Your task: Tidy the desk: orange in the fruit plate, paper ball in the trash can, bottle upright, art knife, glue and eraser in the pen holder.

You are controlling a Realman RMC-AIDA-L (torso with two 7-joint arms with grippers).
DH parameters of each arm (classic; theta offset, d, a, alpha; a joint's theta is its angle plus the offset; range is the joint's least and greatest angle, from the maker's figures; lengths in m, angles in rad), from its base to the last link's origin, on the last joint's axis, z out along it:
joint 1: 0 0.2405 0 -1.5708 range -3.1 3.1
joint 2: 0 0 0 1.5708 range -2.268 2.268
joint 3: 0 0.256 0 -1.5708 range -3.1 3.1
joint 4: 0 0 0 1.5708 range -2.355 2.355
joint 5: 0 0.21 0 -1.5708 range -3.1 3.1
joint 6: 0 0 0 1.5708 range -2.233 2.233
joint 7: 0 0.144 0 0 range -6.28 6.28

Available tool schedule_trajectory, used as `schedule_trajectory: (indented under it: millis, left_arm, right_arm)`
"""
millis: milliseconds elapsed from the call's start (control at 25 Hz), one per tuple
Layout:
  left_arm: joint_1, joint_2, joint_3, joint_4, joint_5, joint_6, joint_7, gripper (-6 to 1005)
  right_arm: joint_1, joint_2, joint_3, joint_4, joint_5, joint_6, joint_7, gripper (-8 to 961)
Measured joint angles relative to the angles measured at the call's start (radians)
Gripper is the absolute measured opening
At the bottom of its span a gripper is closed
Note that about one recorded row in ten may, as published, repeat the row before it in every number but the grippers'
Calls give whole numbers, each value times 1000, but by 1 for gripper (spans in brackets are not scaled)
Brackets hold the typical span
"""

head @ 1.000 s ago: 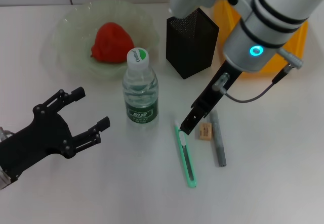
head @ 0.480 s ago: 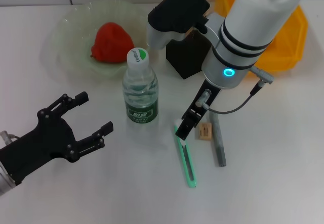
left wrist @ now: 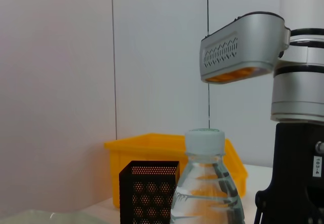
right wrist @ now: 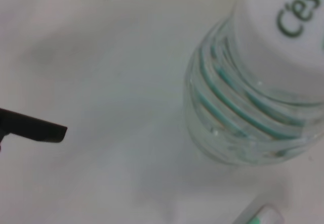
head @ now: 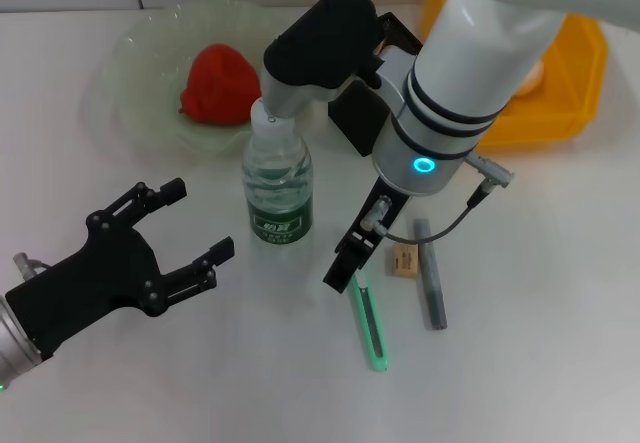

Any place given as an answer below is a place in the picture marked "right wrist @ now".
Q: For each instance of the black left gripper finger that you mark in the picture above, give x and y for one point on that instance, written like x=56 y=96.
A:
x=38 y=129

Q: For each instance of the clear green-label water bottle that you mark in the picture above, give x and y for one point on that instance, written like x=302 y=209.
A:
x=253 y=57

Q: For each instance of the green utility knife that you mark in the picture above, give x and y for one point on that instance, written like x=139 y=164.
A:
x=263 y=217

